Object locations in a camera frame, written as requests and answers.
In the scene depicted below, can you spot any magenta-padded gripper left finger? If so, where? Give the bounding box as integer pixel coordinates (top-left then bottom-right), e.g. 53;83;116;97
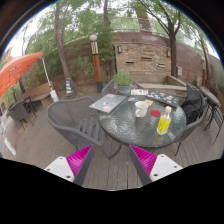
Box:
44;144;96;187

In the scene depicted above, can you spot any green plant in blue pot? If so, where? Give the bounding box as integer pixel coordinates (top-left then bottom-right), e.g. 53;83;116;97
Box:
111;70;135;97

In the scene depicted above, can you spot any wooden lamp post with globe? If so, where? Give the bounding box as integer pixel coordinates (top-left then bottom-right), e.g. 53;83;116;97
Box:
89;34;104;94

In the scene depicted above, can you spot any silver laptop with stickers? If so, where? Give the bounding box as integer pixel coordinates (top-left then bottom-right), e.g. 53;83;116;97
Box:
88;93;128;115

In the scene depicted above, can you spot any black jacket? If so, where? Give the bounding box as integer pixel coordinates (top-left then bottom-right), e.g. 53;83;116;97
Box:
180;89;205;125

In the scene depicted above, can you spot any white sticker sheet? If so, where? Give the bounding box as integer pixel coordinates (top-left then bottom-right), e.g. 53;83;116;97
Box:
130;88;149;97

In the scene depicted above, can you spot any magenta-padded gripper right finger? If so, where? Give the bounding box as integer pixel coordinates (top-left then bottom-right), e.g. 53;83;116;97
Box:
128;144;184;187

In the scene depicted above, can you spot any blue yellow striped cone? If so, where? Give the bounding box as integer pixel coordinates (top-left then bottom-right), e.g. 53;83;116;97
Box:
64;77;74;95

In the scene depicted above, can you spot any flat round red coaster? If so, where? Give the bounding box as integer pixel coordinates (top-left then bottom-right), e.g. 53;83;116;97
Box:
149;109;162;118

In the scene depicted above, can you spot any white ceramic mug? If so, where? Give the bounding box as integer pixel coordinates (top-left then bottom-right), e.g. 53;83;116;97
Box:
134;100;150;118

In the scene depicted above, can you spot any black folding table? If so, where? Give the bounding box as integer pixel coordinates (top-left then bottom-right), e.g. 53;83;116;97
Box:
199;85;222;132

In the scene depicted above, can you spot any black laptop with stickers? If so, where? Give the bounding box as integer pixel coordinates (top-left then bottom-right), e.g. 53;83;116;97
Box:
145;90;181;108

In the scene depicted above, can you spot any wooden bench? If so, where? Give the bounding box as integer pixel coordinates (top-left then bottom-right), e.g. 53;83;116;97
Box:
20;82;54;108

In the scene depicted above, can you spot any clear bottle with yellow label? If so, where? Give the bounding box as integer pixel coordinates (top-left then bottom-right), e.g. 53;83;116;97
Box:
156;105;173;136

